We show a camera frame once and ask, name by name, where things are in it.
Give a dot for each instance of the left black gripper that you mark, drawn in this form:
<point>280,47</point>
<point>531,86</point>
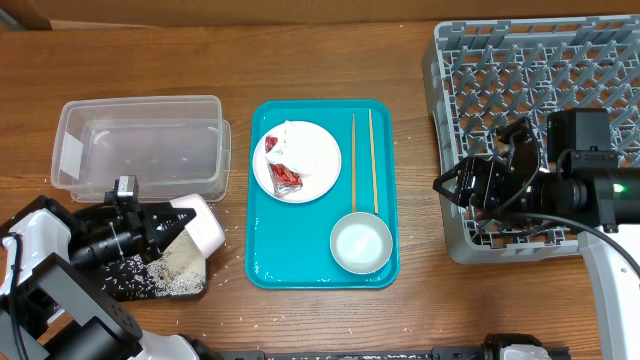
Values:
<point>146,229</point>

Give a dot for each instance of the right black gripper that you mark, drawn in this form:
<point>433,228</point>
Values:
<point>486,170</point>

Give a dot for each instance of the small pink rice bowl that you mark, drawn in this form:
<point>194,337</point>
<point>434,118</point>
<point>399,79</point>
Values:
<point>204,229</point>

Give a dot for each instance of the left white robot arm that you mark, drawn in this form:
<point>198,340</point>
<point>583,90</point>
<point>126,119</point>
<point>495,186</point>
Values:
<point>50,310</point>

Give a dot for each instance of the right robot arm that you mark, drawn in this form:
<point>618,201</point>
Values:
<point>573,182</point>

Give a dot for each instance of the grey dishwasher rack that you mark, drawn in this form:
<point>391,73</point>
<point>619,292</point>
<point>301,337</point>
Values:
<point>483,74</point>

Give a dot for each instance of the black tray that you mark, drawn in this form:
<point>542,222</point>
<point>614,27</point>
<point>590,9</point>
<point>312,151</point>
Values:
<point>93,247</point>

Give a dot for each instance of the clear plastic bin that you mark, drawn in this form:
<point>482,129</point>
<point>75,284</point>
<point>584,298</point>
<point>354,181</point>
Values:
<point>173,145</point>

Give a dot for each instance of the grey bowl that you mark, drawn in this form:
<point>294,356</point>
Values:
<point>361,243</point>

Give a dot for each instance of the right wooden chopstick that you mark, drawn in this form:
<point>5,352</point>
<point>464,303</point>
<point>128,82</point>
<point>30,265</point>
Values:
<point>373,162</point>

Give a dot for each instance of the wooden chopstick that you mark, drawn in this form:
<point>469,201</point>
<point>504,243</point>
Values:
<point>353,165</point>
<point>373,162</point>

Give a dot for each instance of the left wooden chopstick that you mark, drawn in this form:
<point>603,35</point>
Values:
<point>353,165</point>

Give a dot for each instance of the teal plastic tray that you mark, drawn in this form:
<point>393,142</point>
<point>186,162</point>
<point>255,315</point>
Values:
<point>288,245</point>

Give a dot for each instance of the red foil snack wrapper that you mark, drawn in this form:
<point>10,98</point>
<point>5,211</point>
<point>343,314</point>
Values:
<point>284,180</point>

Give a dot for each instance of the large pink plate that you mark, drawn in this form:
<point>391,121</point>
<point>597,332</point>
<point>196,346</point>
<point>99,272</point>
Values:
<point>314,185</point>

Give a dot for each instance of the crumpled white tissue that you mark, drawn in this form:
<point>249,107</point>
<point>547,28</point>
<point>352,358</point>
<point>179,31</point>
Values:
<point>294,145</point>

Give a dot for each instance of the black rail at table edge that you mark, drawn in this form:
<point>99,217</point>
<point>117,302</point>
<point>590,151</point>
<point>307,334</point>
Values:
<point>494,347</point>

